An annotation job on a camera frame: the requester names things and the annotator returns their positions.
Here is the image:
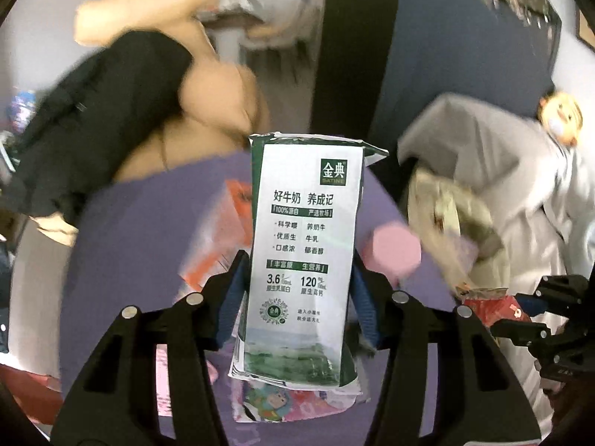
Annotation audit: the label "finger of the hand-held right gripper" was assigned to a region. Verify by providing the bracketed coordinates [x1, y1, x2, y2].
[490, 318, 556, 349]
[516, 275, 593, 310]

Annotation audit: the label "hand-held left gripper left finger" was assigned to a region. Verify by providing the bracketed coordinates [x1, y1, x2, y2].
[50, 250, 252, 446]

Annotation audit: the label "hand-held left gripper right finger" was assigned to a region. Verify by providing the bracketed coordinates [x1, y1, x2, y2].
[348, 248, 542, 446]

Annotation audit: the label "red snack wrapper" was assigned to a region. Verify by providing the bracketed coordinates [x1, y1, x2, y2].
[458, 285, 533, 330]

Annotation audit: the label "orange white snack wrapper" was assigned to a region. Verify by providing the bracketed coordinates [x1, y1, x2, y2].
[179, 179, 254, 291]

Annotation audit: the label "green white milk carton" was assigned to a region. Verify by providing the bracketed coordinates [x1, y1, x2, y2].
[228, 132, 390, 388]

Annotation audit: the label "translucent plastic bag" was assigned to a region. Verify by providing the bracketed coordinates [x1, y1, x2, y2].
[406, 167, 512, 298]

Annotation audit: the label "pink pudding cup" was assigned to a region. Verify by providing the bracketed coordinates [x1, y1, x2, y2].
[363, 224, 423, 289]

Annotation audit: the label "purple table cloth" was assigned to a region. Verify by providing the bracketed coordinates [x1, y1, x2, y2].
[58, 149, 466, 446]

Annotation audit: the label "grey bed sheet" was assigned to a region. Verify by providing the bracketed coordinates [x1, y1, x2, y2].
[397, 93, 595, 428]

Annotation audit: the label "yellow duck plush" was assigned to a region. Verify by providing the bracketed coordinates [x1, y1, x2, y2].
[538, 90, 584, 147]

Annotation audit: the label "large tan teddy bear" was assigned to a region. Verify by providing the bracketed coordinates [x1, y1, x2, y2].
[74, 0, 270, 182]

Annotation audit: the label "red wooden chair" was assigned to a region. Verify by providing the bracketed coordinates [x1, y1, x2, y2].
[0, 365, 63, 423]

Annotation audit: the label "black jacket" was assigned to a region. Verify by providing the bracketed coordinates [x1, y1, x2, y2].
[0, 30, 193, 224]

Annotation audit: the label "blue cloth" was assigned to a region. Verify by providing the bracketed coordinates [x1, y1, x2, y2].
[367, 0, 559, 149]

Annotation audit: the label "colourful toy figures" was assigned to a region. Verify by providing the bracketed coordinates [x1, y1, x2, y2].
[7, 90, 38, 131]

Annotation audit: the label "dining table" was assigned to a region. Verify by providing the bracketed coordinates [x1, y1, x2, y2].
[205, 0, 326, 52]

